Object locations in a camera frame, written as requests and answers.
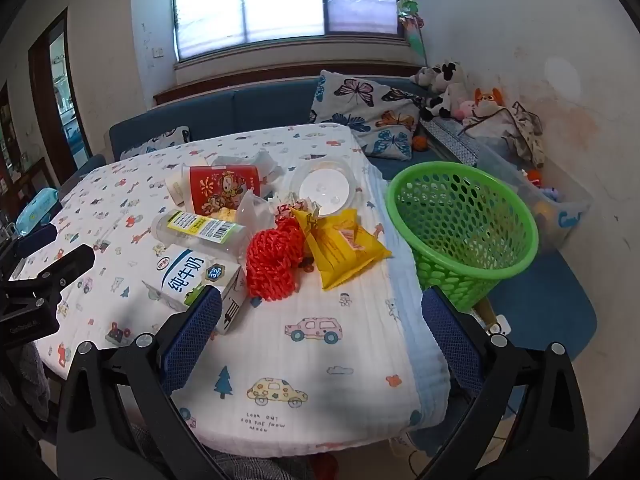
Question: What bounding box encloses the clear plastic bottle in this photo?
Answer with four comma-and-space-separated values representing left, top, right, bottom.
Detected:
151, 208, 248, 256

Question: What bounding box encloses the blue wet wipes pack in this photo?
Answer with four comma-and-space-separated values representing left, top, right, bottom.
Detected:
15, 187, 63, 233

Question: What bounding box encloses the clear plastic bowl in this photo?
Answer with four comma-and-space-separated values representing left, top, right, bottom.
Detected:
287, 157, 361, 218

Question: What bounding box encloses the blue sofa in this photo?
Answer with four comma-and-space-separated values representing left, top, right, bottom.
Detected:
107, 76, 598, 361

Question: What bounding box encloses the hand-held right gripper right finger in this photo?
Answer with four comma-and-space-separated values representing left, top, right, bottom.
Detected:
421, 285, 591, 480

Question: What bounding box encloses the orange fox plush toy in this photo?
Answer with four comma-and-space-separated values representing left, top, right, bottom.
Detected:
472, 87, 505, 116

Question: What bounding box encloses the brown wooden door frame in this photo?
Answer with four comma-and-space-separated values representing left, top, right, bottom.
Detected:
27, 7, 93, 173

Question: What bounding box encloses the clear plastic storage box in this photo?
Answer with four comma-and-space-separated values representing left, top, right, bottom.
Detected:
477, 147, 593, 256

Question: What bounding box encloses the white paper cup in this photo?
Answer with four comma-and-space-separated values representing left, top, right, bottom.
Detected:
165, 167, 188, 201

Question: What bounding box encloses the green plastic basket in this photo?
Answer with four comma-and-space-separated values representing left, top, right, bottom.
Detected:
386, 161, 540, 313

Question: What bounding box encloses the red cartoon paper cup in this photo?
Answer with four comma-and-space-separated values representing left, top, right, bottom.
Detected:
181, 164, 263, 216

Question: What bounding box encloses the window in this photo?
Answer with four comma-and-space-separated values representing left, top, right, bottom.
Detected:
170, 0, 408, 63

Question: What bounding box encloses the blue patterned cushion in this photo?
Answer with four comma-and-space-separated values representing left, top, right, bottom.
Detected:
419, 117, 483, 166

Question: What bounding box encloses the small printed pillow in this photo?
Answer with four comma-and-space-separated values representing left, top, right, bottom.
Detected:
120, 126, 192, 158

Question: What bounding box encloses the white blue milk carton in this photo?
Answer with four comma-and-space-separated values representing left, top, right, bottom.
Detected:
141, 244, 248, 335

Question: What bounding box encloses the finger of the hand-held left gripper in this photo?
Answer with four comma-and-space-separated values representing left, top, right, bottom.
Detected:
10, 244, 97, 292
9, 222, 59, 257

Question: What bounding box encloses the cartoon car printed blanket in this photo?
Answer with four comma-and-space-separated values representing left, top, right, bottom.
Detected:
10, 124, 453, 458

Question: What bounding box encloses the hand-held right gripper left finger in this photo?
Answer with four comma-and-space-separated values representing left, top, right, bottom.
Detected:
56, 285, 223, 480

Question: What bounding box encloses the yellow snack packet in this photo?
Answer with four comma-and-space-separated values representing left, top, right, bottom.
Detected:
291, 207, 393, 292

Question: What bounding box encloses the beige crumpled cloth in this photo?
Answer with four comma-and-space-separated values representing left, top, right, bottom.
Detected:
462, 102, 546, 168

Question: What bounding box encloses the wooden cabinet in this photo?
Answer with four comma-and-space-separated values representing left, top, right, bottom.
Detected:
0, 82, 51, 201

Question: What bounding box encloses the cow plush toy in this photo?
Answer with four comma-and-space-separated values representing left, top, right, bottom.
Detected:
420, 60, 468, 121

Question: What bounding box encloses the clear plastic bag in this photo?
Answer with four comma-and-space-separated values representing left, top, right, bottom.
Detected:
212, 149, 287, 196

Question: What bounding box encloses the white paper wrapper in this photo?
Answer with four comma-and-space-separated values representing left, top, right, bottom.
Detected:
270, 195, 323, 221

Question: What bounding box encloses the cardboard box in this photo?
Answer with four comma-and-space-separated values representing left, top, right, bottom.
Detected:
472, 297, 501, 331

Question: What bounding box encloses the colourful pinwheel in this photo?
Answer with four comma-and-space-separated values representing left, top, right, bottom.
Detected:
396, 0, 431, 68

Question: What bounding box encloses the butterfly print pillow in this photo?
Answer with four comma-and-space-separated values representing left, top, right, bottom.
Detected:
307, 70, 426, 161

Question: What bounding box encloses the red foam net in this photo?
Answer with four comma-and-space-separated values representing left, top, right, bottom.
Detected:
246, 220, 307, 303

